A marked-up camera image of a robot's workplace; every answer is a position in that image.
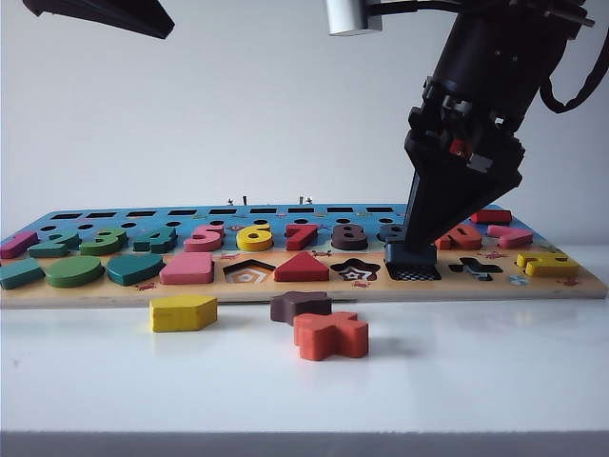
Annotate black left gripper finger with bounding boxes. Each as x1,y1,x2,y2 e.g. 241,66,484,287
22,0,175,40

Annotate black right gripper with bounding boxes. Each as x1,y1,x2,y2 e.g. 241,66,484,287
403,75,527,249

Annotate dark blue square block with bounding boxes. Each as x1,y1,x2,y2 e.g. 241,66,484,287
383,242,438,268

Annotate orange number ten piece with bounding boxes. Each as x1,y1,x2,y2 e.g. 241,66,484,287
435,223,482,251

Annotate dark blue number nine piece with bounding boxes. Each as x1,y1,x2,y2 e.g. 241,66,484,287
378,224,409,245

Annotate red minus sign piece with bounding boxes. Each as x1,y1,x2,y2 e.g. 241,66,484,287
469,208,513,225

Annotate pink angled sign piece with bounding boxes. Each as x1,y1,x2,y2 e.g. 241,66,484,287
485,224,533,248

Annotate brown number eight piece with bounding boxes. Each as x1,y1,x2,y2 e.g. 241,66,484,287
331,223,368,251

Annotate yellow sign piece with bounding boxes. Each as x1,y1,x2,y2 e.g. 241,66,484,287
516,250,581,278

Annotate red number seven piece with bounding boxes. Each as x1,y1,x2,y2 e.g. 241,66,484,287
284,222,321,251

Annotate red triangle block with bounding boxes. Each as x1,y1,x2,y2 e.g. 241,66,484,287
274,251,330,283

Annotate colourful wooden puzzle board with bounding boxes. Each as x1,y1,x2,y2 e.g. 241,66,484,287
0,203,609,308

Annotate orange cross block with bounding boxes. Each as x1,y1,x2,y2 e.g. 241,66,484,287
293,311,370,362

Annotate brown star block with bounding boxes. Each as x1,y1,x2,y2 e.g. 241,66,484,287
269,290,333,328

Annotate yellow number six piece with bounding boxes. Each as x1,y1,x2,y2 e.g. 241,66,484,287
236,223,275,252

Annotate teal number four piece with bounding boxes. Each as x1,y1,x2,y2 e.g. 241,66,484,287
132,226,179,254

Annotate green number three piece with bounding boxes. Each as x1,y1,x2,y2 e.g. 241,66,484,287
79,228,128,256

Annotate pink number five piece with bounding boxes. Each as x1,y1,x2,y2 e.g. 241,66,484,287
184,223,227,253

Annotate green number two piece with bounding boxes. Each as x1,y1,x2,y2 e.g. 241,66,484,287
27,229,81,259

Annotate magenta number one piece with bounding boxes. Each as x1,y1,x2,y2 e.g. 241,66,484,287
0,231,39,260

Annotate teal shield block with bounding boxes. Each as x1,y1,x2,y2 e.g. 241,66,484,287
106,252,166,287

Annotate pink trapezoid block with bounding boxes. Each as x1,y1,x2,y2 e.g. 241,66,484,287
159,251,214,286

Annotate green oval block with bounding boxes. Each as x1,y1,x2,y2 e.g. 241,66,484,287
45,255,105,288

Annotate yellow pentagon block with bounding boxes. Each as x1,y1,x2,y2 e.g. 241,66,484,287
148,294,219,332

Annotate teal parallelogram block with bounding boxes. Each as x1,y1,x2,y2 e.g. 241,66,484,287
0,258,46,290

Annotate black sleeved cable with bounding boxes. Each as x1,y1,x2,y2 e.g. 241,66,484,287
540,0,609,114

